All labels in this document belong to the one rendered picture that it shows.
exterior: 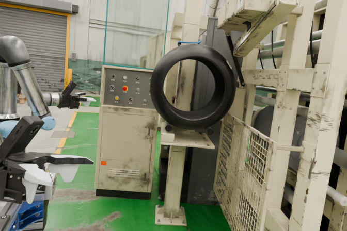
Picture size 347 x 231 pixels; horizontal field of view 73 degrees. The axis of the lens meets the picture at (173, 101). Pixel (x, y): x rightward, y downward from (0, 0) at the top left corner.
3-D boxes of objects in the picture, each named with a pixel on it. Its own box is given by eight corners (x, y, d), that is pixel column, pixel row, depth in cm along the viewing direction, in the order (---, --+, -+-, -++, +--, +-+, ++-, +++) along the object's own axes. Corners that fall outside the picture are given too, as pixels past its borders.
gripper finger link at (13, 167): (44, 178, 43) (29, 165, 49) (45, 168, 43) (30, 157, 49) (14, 182, 40) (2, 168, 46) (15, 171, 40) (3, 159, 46)
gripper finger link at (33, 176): (50, 211, 40) (32, 192, 46) (54, 176, 40) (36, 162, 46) (29, 216, 37) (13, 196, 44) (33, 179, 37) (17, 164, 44)
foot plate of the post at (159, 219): (155, 206, 223) (156, 202, 223) (184, 208, 225) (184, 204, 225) (155, 224, 197) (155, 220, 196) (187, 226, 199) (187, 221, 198)
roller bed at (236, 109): (217, 118, 208) (221, 85, 205) (233, 120, 209) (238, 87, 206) (222, 124, 189) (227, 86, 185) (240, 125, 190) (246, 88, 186)
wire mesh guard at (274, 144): (213, 188, 206) (223, 110, 197) (215, 188, 206) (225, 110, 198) (252, 278, 117) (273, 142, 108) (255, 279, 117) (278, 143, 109)
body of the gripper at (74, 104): (75, 105, 151) (54, 105, 142) (76, 92, 149) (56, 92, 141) (80, 109, 146) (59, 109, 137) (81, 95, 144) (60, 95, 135)
